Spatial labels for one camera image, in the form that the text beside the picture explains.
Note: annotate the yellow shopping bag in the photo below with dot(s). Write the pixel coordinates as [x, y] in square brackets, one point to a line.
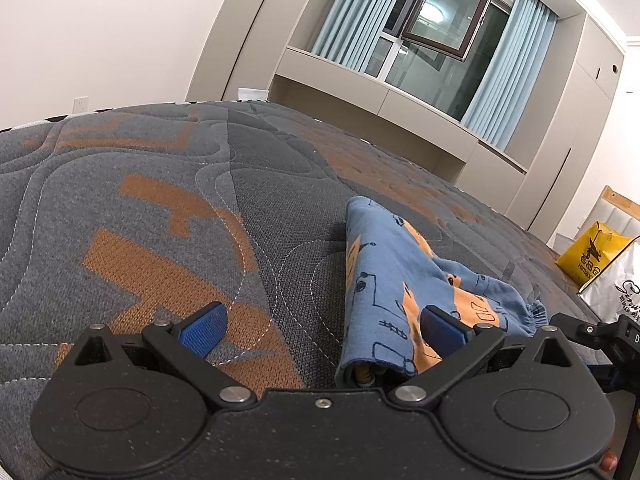
[587, 255]

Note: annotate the window with dark frame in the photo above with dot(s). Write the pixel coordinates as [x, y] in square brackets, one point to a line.
[440, 45]

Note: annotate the beige wardrobe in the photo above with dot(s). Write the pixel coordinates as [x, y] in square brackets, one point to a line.
[240, 35]
[565, 130]

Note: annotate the white wall socket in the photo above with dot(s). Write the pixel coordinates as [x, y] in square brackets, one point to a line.
[80, 105]

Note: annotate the wooden headboard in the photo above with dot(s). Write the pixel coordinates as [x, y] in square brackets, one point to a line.
[620, 210]

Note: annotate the light blue curtain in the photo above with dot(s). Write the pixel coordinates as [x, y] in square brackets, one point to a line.
[515, 70]
[360, 15]

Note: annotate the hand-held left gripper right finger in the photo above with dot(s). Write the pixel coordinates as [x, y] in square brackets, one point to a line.
[442, 331]

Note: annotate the beige window cabinet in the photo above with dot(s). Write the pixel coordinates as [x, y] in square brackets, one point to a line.
[380, 105]

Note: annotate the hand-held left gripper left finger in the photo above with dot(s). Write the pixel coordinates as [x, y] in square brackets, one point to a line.
[202, 331]

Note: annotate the grey and orange quilted mattress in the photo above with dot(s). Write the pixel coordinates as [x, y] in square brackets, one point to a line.
[150, 185]

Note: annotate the blue pants with orange print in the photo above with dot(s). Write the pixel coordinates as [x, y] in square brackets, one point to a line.
[380, 280]

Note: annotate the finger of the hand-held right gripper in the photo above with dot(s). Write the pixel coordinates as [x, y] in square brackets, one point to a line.
[582, 327]

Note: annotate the white plastic bag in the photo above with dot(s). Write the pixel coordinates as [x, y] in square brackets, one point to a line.
[617, 285]

